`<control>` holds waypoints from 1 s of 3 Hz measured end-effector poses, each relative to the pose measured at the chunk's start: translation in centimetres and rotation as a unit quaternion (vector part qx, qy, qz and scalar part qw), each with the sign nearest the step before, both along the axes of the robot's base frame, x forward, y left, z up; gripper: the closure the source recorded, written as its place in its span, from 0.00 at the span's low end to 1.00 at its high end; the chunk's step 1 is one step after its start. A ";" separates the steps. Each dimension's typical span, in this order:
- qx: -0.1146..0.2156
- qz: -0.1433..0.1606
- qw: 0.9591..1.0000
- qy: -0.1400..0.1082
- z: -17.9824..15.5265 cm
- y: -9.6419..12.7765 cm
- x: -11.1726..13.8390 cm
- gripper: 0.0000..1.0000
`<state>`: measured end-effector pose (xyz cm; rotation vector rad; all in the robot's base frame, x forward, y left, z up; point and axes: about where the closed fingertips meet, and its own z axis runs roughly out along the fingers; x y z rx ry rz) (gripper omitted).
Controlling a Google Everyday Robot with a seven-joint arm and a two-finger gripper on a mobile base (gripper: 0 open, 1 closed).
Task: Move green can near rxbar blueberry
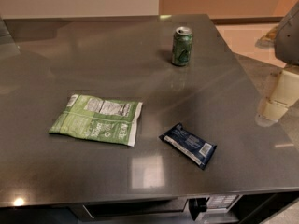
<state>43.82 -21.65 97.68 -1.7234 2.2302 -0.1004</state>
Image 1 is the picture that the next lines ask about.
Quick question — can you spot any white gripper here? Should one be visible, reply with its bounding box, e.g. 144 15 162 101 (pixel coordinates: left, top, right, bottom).
255 65 299 127

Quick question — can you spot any green soda can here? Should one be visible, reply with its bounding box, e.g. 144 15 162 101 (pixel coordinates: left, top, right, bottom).
172 26 193 66

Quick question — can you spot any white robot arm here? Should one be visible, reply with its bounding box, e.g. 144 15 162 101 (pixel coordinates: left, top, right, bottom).
255 2 299 127

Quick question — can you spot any blue rxbar blueberry wrapper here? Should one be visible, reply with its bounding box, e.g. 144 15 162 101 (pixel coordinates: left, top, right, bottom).
159 123 217 170

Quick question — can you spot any microwave under counter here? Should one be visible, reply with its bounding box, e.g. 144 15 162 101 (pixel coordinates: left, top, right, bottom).
70 194 241 224

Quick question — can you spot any green chip bag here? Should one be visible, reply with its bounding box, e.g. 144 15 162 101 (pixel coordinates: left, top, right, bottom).
49 94 142 147

